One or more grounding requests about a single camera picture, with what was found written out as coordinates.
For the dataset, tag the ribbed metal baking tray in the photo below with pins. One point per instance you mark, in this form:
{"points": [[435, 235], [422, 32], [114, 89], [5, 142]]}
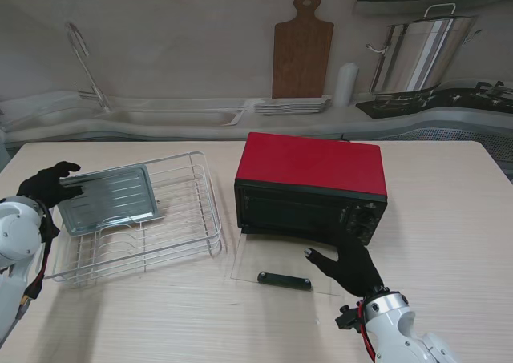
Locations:
{"points": [[116, 198]]}

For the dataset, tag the red black toaster oven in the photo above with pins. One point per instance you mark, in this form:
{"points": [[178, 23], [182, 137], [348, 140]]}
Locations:
{"points": [[312, 162]]}

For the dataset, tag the stainless steel stock pot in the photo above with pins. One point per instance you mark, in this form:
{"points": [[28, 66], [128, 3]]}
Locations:
{"points": [[421, 54]]}

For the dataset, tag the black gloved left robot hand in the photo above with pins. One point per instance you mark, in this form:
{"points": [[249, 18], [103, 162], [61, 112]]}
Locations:
{"points": [[48, 186]]}

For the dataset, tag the stack of white plates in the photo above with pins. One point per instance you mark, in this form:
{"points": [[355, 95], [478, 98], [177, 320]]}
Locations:
{"points": [[292, 106]]}

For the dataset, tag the white paper towel roll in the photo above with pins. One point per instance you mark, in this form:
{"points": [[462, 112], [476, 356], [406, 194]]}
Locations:
{"points": [[346, 84]]}

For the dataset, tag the chrome kitchen faucet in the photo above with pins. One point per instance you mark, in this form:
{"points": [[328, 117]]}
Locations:
{"points": [[90, 74]]}

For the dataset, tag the brown wooden cutting board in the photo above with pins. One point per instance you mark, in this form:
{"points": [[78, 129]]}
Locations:
{"points": [[300, 58]]}

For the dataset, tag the black oven knob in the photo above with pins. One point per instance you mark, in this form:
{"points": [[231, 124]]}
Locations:
{"points": [[366, 218], [362, 231]]}

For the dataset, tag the steel kitchen sink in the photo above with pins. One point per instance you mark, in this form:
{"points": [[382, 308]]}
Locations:
{"points": [[172, 118]]}

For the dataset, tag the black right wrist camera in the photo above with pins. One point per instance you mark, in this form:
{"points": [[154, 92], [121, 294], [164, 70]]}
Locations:
{"points": [[346, 319]]}

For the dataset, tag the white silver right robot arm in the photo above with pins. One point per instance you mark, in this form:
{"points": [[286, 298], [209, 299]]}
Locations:
{"points": [[401, 331]]}

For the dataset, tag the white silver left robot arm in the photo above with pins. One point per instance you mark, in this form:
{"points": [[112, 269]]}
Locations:
{"points": [[16, 235]]}

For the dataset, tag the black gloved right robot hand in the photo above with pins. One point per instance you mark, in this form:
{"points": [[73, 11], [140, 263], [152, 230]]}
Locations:
{"points": [[356, 271]]}

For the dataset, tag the black gas stove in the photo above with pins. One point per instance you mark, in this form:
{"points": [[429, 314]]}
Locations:
{"points": [[441, 100]]}

